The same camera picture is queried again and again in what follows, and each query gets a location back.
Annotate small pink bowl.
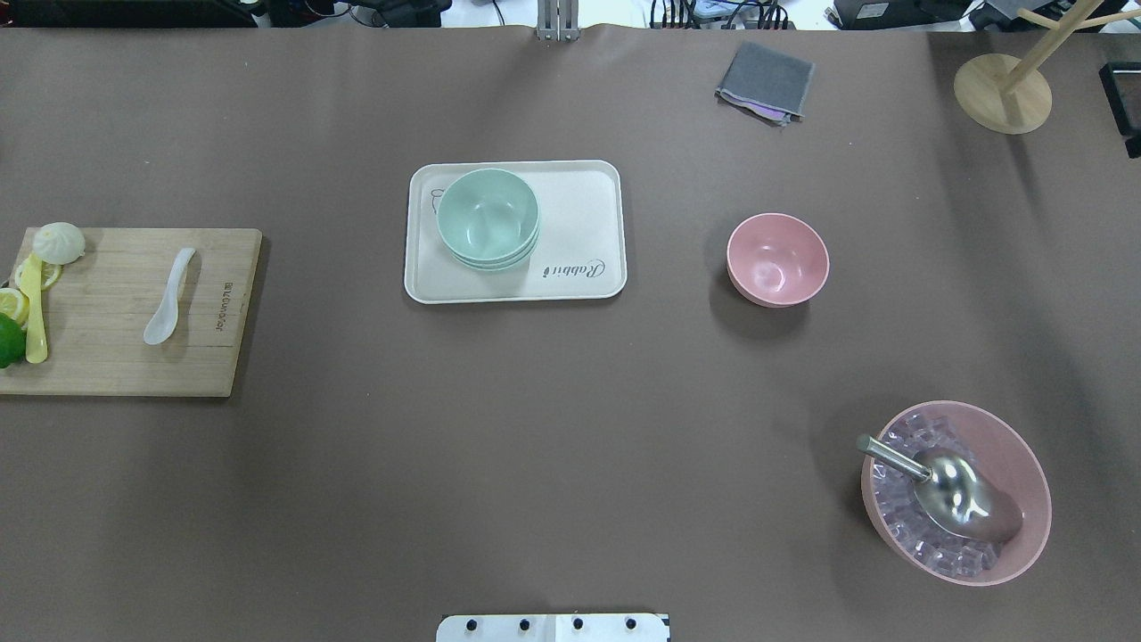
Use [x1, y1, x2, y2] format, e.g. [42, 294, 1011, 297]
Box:
[726, 212, 831, 309]

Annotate white ceramic spoon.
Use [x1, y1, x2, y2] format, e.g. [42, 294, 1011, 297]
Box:
[143, 247, 196, 346]

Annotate large pink ice bowl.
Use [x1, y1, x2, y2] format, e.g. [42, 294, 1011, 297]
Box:
[860, 399, 1053, 588]

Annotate cream rabbit tray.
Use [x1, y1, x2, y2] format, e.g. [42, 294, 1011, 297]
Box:
[404, 160, 628, 304]

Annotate stacked green bowls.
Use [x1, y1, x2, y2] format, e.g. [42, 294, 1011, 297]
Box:
[436, 168, 542, 271]

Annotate grey folded cloth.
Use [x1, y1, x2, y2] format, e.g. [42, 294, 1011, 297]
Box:
[717, 42, 817, 127]

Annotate metal ice scoop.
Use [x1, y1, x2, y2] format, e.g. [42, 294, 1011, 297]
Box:
[857, 434, 1023, 543]

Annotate bamboo cutting board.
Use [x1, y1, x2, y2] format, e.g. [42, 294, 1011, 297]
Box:
[1, 227, 262, 398]

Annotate wooden mug tree stand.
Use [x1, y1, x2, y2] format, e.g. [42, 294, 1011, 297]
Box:
[953, 1, 1140, 135]

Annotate white steamed bun toy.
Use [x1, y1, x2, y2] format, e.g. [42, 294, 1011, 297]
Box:
[32, 222, 86, 267]

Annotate upper lemon slice toy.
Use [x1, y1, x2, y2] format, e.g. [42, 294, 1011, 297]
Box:
[13, 259, 62, 290]

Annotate lemon slice toy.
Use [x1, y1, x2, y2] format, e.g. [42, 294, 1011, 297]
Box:
[13, 259, 62, 290]
[0, 287, 31, 326]

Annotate lower lemon slice toy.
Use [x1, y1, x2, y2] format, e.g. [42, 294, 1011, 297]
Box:
[0, 287, 31, 326]

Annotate green lime toy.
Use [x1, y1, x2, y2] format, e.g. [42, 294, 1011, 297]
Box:
[0, 312, 26, 369]

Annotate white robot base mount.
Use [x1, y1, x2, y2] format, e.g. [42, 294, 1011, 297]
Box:
[435, 613, 672, 641]

